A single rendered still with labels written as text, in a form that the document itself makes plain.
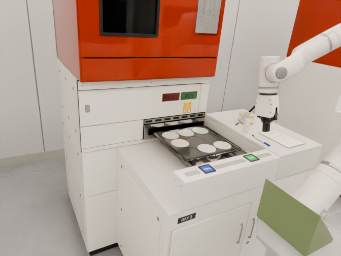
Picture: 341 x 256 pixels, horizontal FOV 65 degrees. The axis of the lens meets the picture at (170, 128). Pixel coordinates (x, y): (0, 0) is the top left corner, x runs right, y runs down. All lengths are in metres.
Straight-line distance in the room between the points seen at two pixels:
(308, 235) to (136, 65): 1.05
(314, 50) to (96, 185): 1.32
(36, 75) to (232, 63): 2.44
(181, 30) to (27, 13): 1.66
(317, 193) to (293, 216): 0.12
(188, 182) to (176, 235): 0.26
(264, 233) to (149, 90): 0.92
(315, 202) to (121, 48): 1.06
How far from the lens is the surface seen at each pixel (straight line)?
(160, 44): 1.45
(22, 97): 2.94
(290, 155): 1.47
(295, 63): 1.19
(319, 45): 1.32
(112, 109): 1.49
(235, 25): 3.80
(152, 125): 1.60
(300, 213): 1.06
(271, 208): 1.14
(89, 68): 1.34
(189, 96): 1.68
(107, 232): 1.94
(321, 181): 1.13
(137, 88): 1.50
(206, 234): 1.34
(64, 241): 2.22
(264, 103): 1.25
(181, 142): 1.50
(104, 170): 1.64
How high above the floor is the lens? 1.55
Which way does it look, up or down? 23 degrees down
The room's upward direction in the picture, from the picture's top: 5 degrees clockwise
